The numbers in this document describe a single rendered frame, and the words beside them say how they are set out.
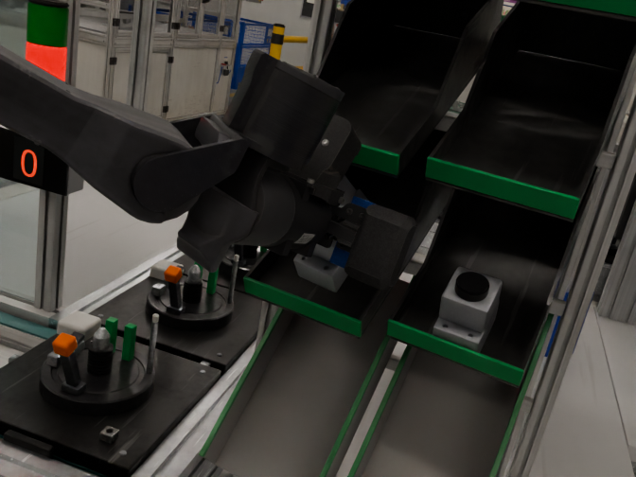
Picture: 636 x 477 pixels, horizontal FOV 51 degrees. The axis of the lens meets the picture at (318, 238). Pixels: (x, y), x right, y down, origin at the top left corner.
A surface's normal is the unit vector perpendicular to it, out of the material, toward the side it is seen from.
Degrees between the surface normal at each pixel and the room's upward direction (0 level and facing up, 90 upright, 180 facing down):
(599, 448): 0
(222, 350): 0
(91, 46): 90
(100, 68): 90
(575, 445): 0
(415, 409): 45
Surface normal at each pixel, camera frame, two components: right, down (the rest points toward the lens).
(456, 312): -0.48, 0.59
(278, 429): -0.19, -0.50
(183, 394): 0.18, -0.93
